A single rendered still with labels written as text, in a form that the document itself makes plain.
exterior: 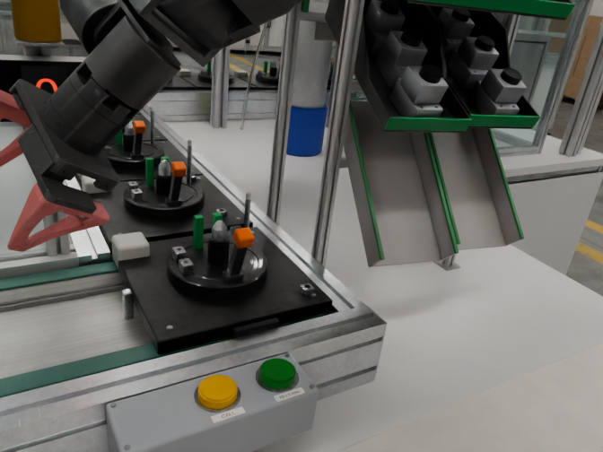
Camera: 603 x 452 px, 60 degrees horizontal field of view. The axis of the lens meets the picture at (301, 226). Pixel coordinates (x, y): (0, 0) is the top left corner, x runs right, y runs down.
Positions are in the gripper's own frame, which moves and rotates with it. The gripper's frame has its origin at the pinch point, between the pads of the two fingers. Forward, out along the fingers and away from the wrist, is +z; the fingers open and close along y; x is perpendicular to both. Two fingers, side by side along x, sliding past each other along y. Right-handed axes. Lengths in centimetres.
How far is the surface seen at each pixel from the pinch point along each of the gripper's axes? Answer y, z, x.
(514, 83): 5, -48, 46
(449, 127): 6, -37, 41
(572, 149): -12, -84, 183
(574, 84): -231, -335, 838
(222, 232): 0.6, -4.8, 29.0
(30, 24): -22.4, -8.0, 5.5
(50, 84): -19.1, -4.0, 9.9
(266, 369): 20.7, -2.8, 22.3
